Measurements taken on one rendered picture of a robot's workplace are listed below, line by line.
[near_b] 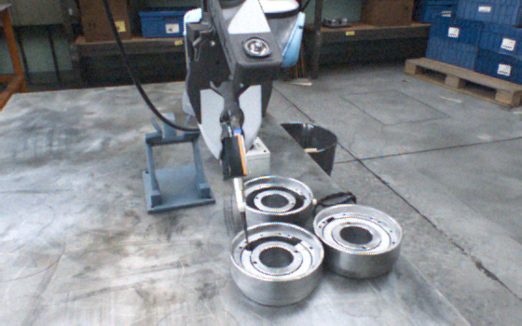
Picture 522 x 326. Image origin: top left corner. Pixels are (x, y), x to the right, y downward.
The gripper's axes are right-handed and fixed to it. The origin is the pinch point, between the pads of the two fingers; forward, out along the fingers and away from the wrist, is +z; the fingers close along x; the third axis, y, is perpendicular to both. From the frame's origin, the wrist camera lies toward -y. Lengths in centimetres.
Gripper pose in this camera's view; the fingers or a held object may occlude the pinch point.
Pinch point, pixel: (231, 149)
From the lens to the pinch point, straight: 51.8
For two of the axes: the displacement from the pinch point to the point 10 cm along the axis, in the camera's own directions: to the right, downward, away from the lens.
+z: 0.0, 9.0, 4.4
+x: -9.6, 1.3, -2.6
